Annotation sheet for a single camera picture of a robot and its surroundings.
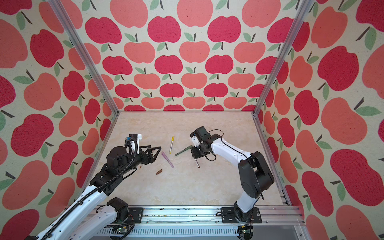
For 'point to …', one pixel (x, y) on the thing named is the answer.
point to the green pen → (188, 148)
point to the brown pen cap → (158, 172)
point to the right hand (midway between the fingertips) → (196, 154)
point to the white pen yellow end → (171, 144)
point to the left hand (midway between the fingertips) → (157, 148)
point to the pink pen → (172, 166)
